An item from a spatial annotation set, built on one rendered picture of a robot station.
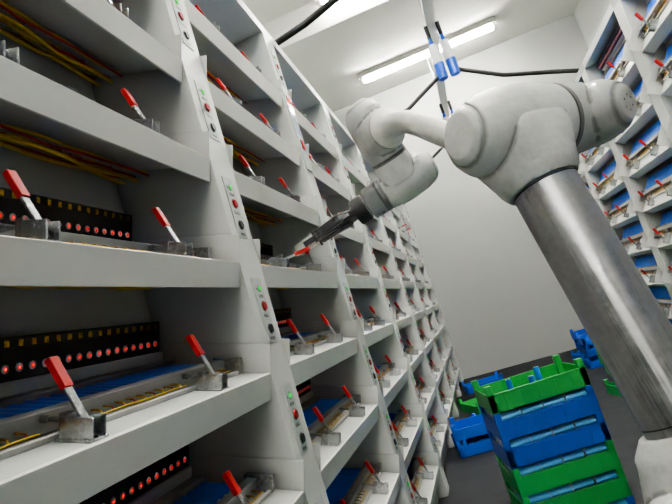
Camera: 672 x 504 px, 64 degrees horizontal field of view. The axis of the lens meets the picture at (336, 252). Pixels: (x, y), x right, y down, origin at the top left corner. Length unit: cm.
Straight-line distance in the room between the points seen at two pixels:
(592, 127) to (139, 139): 70
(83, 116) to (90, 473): 42
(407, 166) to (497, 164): 59
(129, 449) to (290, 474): 42
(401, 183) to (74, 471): 106
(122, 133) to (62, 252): 25
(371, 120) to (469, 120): 56
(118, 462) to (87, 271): 20
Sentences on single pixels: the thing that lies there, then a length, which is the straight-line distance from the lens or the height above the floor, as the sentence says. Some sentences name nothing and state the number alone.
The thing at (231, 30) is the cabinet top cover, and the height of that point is 176.
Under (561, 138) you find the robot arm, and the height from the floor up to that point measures 93.
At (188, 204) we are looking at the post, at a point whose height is 107.
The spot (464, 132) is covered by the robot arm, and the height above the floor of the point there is 99.
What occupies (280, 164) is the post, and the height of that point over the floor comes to 132.
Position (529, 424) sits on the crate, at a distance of 172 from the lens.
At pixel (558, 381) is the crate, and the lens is 173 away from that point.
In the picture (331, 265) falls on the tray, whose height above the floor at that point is 96.
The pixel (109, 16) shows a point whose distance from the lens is 95.
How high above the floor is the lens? 76
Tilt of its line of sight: 8 degrees up
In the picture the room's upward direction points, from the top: 17 degrees counter-clockwise
